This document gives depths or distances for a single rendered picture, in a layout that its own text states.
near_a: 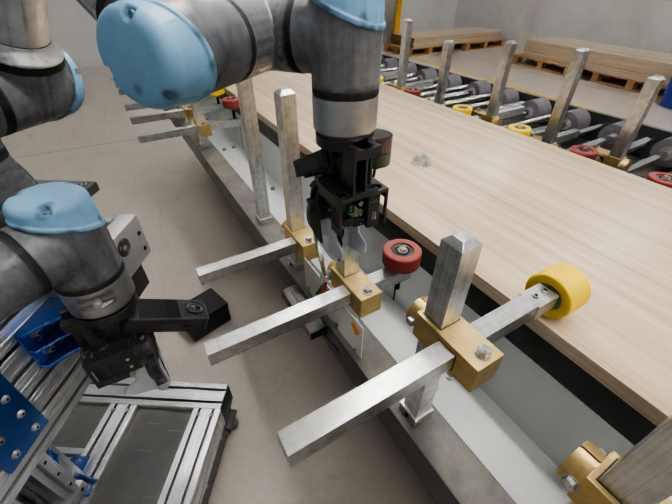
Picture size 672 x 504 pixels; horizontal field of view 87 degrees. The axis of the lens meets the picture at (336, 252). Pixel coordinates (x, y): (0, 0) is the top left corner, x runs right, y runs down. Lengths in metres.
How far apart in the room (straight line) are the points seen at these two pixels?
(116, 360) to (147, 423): 0.86
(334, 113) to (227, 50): 0.12
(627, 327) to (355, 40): 0.61
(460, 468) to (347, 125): 0.58
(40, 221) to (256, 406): 1.25
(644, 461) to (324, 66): 0.46
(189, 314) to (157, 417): 0.88
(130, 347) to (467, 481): 0.56
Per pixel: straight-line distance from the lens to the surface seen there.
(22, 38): 0.76
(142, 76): 0.33
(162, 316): 0.55
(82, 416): 1.53
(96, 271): 0.48
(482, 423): 0.88
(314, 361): 1.65
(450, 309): 0.50
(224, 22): 0.36
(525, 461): 0.87
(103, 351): 0.57
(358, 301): 0.69
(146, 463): 1.35
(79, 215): 0.45
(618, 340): 0.73
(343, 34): 0.39
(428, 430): 0.75
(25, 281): 0.45
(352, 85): 0.40
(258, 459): 1.49
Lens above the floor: 1.36
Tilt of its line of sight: 38 degrees down
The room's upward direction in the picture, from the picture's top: straight up
